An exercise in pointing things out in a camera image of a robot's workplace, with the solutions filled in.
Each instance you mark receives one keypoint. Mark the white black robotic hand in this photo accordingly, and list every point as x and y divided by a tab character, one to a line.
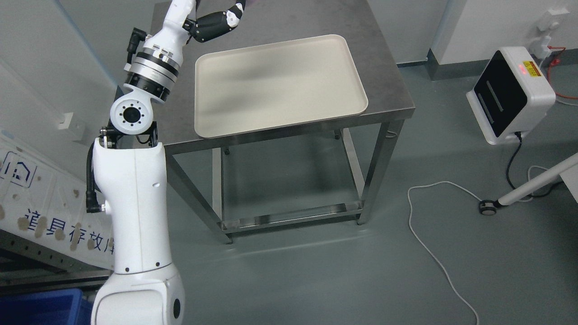
213	25

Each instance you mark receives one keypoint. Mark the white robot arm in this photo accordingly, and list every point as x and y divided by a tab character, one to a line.
145	287

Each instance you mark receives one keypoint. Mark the metal shelf rack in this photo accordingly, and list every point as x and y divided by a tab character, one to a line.
28	267

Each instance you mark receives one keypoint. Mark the beige plastic tray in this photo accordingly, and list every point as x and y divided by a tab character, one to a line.
275	85

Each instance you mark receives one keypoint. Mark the stainless steel table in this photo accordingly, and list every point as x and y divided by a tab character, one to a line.
390	104

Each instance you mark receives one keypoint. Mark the white sign with blue letters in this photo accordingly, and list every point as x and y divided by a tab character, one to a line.
46	205

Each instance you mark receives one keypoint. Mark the white black box device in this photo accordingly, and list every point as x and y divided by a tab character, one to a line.
511	96

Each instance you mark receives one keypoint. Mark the blue plastic bin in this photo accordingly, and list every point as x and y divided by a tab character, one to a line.
59	307

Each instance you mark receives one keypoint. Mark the white stand leg with caster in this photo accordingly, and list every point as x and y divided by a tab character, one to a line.
566	169

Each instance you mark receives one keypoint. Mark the white wall socket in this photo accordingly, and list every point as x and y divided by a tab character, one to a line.
68	122

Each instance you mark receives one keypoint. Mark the white wall outlet with plug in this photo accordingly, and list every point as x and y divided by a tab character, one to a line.
549	22

